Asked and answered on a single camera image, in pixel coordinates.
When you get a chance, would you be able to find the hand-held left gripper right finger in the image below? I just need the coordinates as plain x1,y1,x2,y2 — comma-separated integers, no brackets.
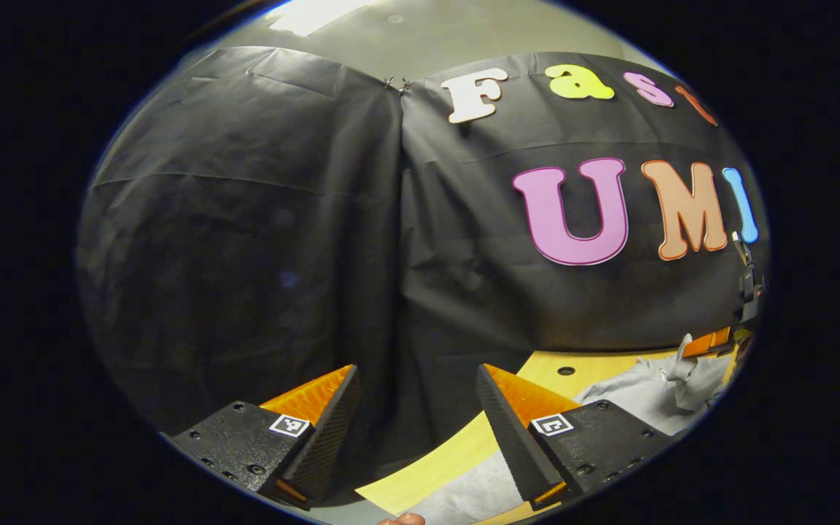
475,363,677,511

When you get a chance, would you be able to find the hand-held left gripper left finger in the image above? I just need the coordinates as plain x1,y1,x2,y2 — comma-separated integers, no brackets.
169,364,361,511

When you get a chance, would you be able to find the grey zip-neck sweatshirt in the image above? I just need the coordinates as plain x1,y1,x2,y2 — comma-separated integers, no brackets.
405,334,740,525

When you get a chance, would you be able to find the black backdrop cloth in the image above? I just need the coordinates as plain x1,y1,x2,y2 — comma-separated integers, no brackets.
76,45,771,475

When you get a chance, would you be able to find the ceiling light panel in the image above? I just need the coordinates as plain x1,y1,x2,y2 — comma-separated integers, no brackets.
267,0,373,37

